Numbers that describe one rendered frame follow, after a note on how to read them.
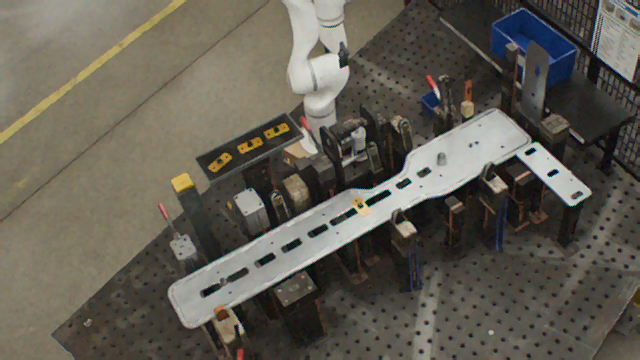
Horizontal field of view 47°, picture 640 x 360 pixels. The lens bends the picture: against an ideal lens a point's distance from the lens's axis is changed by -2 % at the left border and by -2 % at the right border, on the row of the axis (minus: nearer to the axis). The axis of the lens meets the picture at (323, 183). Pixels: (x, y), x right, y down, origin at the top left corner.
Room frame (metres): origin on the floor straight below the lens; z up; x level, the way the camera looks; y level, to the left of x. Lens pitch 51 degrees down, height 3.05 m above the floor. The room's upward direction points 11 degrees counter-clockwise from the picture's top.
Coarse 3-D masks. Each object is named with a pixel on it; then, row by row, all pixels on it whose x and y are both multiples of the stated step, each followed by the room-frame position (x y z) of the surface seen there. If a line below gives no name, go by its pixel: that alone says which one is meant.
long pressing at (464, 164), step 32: (480, 128) 1.78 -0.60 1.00; (512, 128) 1.75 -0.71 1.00; (416, 160) 1.69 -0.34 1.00; (448, 160) 1.67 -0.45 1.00; (480, 160) 1.64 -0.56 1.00; (352, 192) 1.61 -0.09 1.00; (416, 192) 1.55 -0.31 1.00; (448, 192) 1.53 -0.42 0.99; (288, 224) 1.53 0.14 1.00; (320, 224) 1.50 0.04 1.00; (352, 224) 1.48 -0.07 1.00; (224, 256) 1.45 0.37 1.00; (256, 256) 1.42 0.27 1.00; (288, 256) 1.40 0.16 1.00; (320, 256) 1.38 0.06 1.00; (192, 288) 1.35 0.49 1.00; (224, 288) 1.32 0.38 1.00; (256, 288) 1.30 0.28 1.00; (192, 320) 1.23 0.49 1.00
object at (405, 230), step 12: (396, 228) 1.39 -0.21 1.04; (408, 228) 1.38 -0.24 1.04; (396, 240) 1.40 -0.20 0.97; (408, 240) 1.35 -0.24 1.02; (396, 252) 1.41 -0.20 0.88; (408, 252) 1.35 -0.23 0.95; (396, 264) 1.41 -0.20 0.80; (408, 264) 1.36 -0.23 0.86; (396, 276) 1.42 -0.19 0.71; (408, 276) 1.36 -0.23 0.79; (408, 288) 1.36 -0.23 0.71; (420, 288) 1.35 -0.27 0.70
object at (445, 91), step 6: (438, 78) 1.86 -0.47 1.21; (444, 78) 1.86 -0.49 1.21; (444, 84) 1.85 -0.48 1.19; (450, 84) 1.83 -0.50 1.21; (444, 90) 1.85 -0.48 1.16; (450, 90) 1.85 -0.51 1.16; (444, 96) 1.84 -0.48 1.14; (450, 96) 1.85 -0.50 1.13; (444, 102) 1.83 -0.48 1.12; (450, 102) 1.84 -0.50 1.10; (444, 108) 1.83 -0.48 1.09; (450, 108) 1.84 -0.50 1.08
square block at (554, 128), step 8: (544, 120) 1.71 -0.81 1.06; (552, 120) 1.70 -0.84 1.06; (560, 120) 1.70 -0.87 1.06; (544, 128) 1.69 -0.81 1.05; (552, 128) 1.67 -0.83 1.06; (560, 128) 1.66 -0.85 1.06; (568, 128) 1.67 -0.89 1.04; (544, 136) 1.68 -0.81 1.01; (552, 136) 1.65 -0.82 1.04; (560, 136) 1.65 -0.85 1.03; (544, 144) 1.68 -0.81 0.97; (552, 144) 1.64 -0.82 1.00; (560, 144) 1.66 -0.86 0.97; (552, 152) 1.65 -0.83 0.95; (560, 152) 1.66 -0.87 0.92; (560, 160) 1.66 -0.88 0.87; (552, 176) 1.65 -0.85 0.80; (544, 192) 1.65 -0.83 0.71
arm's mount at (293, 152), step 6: (294, 144) 2.08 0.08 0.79; (300, 144) 2.07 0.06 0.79; (282, 150) 2.07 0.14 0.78; (288, 150) 2.05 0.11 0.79; (294, 150) 2.04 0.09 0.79; (300, 150) 2.04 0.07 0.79; (288, 156) 2.05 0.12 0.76; (294, 156) 2.02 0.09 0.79; (300, 156) 2.01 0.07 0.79; (306, 156) 2.00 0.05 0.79; (288, 162) 2.06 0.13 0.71
